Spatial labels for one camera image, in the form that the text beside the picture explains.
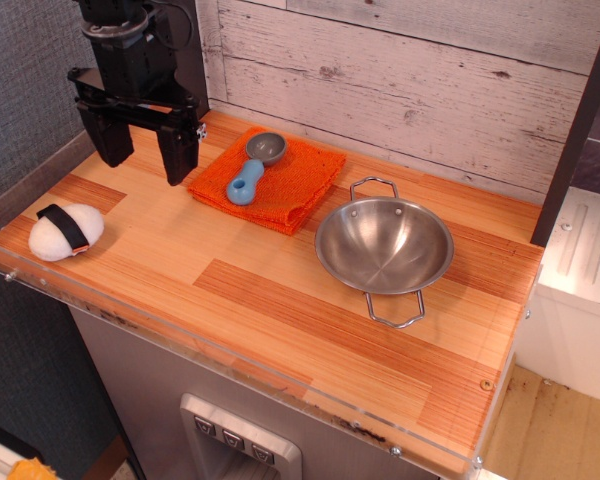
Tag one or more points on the orange knitted cloth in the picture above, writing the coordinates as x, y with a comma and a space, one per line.
286, 194

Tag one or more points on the blue and grey scoop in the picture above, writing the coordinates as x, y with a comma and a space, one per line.
263, 150

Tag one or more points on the silver cabinet with dispenser panel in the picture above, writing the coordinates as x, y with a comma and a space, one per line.
262, 407

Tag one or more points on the stainless steel bowl with handles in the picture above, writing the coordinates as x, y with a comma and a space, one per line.
380, 243

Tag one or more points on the white plush rice ball brush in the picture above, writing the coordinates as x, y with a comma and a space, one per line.
65, 231

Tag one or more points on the dark right post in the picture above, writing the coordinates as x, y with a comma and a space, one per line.
566, 167

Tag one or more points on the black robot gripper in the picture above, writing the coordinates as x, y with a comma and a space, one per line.
134, 83

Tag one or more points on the white plastic cabinet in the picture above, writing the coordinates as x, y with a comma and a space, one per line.
559, 337

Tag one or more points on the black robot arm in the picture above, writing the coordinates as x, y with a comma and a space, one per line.
134, 84

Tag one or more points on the clear acrylic table guard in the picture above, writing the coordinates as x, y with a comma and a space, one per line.
167, 257

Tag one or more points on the yellow object bottom left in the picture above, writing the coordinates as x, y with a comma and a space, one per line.
31, 469

